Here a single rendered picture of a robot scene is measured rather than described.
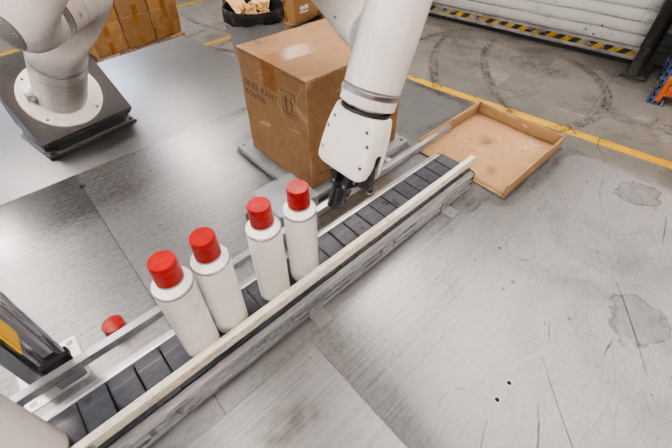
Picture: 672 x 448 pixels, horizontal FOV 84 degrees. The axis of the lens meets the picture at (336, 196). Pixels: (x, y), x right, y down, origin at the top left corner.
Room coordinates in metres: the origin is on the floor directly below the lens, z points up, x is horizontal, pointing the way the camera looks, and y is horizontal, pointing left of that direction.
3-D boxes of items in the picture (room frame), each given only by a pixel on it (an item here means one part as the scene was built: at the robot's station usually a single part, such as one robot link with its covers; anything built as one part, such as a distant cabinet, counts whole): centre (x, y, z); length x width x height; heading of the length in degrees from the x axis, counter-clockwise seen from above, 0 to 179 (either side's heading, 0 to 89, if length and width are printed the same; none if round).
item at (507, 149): (0.84, -0.42, 0.85); 0.30 x 0.26 x 0.04; 133
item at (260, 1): (2.97, 0.60, 0.50); 0.42 x 0.41 x 0.28; 140
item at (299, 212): (0.40, 0.05, 0.98); 0.05 x 0.05 x 0.20
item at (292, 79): (0.84, 0.03, 0.99); 0.30 x 0.24 x 0.27; 133
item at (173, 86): (1.06, 0.62, 0.81); 0.90 x 0.90 x 0.04; 50
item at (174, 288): (0.27, 0.20, 0.98); 0.05 x 0.05 x 0.20
